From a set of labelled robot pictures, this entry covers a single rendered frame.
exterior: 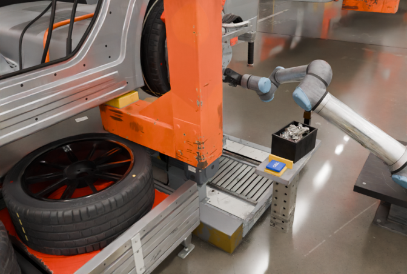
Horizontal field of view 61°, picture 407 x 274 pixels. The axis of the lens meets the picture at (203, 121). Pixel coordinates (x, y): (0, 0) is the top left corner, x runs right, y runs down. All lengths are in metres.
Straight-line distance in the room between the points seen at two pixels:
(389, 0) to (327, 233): 3.81
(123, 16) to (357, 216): 1.66
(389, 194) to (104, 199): 1.33
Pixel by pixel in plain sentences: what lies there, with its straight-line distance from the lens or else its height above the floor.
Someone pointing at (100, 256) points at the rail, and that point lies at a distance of 1.43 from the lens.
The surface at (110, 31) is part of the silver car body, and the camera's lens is 1.72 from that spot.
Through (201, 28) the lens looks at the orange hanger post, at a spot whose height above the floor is 1.13.
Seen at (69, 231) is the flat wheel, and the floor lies 0.40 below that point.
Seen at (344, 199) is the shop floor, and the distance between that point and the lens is 2.32.
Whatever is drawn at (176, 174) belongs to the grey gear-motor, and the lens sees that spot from 2.03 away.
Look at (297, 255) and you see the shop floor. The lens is 1.93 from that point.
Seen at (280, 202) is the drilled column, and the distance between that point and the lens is 1.90.
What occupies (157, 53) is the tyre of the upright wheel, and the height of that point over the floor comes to 0.90.
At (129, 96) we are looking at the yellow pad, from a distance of 1.82.
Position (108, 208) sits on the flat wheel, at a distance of 1.49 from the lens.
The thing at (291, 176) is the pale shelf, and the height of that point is 0.45.
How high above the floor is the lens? 1.41
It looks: 27 degrees down
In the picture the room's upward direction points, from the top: 2 degrees counter-clockwise
